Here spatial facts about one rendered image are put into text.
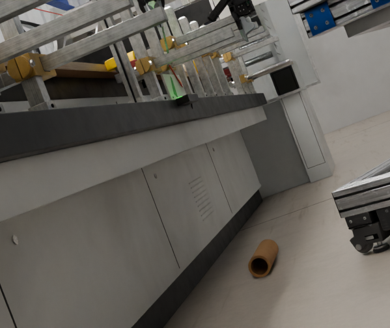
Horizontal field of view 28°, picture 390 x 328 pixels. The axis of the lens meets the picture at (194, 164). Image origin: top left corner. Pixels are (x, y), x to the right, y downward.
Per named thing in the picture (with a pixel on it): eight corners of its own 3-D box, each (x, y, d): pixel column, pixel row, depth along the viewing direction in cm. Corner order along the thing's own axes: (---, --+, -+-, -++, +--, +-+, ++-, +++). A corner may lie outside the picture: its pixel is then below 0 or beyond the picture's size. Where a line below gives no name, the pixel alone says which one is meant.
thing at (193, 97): (204, 104, 287) (199, 93, 287) (191, 106, 265) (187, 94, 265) (191, 109, 288) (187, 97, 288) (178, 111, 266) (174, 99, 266)
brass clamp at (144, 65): (163, 69, 268) (157, 56, 268) (153, 69, 255) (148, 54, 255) (147, 76, 270) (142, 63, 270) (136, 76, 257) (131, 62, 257)
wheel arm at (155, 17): (170, 24, 162) (163, 5, 161) (167, 23, 158) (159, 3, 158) (-7, 99, 171) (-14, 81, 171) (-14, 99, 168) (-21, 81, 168)
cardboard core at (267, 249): (274, 236, 303) (265, 252, 274) (281, 255, 304) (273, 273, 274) (255, 243, 305) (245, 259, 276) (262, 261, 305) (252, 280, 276)
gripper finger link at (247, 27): (258, 36, 277) (249, 12, 277) (243, 43, 279) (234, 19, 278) (260, 36, 280) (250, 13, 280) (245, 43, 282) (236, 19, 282)
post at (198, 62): (222, 112, 360) (185, 15, 358) (221, 112, 356) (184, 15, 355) (215, 114, 360) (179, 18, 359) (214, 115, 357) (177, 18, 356)
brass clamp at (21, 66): (59, 74, 171) (51, 53, 171) (35, 73, 158) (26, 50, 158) (35, 84, 172) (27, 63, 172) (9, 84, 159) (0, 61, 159)
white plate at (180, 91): (189, 99, 294) (180, 74, 294) (173, 100, 269) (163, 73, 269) (187, 99, 294) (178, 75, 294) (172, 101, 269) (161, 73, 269)
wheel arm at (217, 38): (236, 38, 259) (231, 27, 259) (234, 38, 256) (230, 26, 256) (120, 85, 269) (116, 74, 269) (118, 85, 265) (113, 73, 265)
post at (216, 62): (237, 109, 408) (206, 24, 407) (237, 109, 405) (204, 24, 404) (232, 111, 409) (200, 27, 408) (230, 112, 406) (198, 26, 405)
